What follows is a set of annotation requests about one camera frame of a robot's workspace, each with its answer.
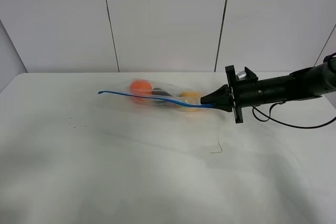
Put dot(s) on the yellow pear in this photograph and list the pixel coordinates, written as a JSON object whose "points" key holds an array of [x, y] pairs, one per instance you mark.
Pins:
{"points": [[190, 97]]}

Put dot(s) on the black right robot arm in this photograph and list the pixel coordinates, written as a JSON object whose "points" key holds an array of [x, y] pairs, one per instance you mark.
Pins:
{"points": [[305, 84]]}

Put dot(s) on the clear zip bag blue strip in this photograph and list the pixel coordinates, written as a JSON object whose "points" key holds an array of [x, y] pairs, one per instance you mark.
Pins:
{"points": [[119, 97]]}

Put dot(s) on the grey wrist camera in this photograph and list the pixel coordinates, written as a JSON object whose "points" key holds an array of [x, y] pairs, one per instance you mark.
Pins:
{"points": [[246, 75]]}

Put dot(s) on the purple eggplant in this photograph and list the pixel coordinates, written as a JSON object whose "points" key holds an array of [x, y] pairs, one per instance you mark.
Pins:
{"points": [[162, 93]]}

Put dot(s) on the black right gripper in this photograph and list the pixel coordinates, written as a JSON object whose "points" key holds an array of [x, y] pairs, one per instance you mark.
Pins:
{"points": [[241, 93]]}

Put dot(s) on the orange fruit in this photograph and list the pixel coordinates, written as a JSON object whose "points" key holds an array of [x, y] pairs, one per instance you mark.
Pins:
{"points": [[141, 88]]}

